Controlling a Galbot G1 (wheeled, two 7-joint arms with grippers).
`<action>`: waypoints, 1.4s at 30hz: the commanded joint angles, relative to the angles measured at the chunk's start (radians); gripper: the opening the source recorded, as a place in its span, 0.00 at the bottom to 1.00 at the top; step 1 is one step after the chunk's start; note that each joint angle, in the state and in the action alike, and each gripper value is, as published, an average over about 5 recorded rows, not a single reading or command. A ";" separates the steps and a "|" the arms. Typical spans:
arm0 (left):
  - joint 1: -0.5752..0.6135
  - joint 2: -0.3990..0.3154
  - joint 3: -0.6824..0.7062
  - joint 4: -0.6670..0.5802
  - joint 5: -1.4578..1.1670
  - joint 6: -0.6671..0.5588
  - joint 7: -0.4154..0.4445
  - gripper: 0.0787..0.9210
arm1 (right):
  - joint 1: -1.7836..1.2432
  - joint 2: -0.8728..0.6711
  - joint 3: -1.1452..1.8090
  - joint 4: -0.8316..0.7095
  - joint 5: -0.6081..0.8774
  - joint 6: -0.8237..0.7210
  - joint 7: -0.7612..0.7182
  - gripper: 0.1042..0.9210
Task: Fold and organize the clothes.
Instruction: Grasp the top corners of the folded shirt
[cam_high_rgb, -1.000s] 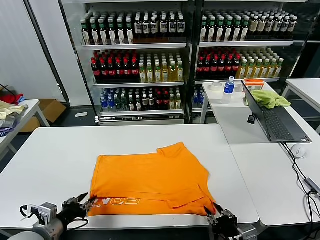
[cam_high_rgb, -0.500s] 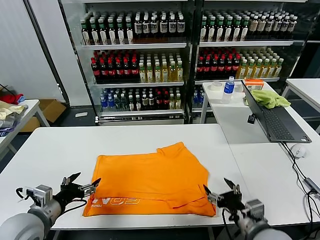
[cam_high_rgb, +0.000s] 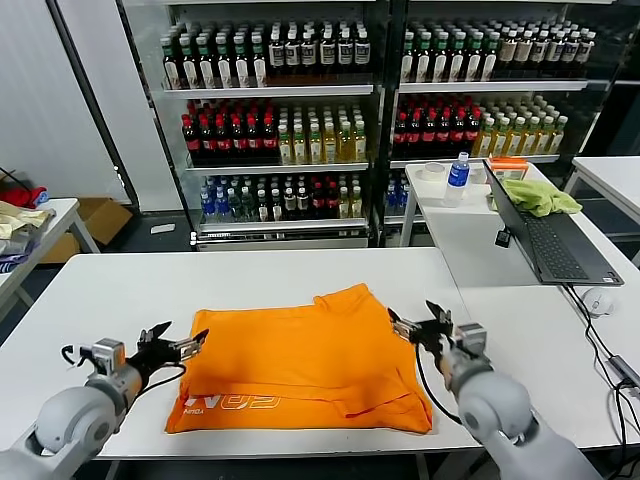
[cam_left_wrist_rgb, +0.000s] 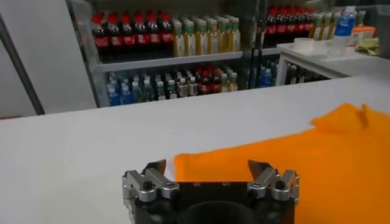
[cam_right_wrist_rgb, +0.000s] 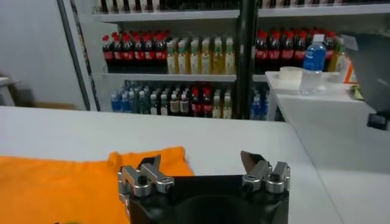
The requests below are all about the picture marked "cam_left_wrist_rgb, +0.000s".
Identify clear green-tinted drink bottle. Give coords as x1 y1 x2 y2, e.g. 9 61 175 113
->
132 80 143 103
143 79 155 103

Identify red-cap cola bottle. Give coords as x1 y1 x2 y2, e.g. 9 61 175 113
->
199 70 211 95
105 12 120 61
92 12 107 63
299 7 308 39
210 69 222 94
160 11 174 55
266 7 275 48
119 12 134 60
274 7 284 47
283 7 292 46
291 7 300 39
146 11 160 57
133 11 147 58

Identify lime green cloth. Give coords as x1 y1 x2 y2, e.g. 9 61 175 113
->
355 38 380 56

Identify orange-lid plastic container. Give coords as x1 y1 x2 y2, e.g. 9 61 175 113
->
347 26 377 46

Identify white-cap dark drink bottle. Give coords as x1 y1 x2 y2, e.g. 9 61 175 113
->
166 79 178 100
155 80 167 101
188 75 199 97
177 77 189 98

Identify orange t-shirt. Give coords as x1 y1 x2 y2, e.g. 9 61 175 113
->
173 102 390 224

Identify dark grey laptop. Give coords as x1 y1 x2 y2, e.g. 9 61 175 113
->
376 2 390 60

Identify clear water bottle blue label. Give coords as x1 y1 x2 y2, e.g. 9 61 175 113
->
327 5 356 58

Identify white side table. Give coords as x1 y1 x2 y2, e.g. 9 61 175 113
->
276 39 390 86

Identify glass beverage display cabinet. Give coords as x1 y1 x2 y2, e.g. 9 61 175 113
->
65 0 260 109
249 0 378 89

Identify white tape roll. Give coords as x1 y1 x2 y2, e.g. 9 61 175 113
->
292 37 315 52

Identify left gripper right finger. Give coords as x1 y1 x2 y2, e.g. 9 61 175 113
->
247 159 300 202

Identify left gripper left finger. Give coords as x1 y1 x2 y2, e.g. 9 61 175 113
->
121 159 180 203

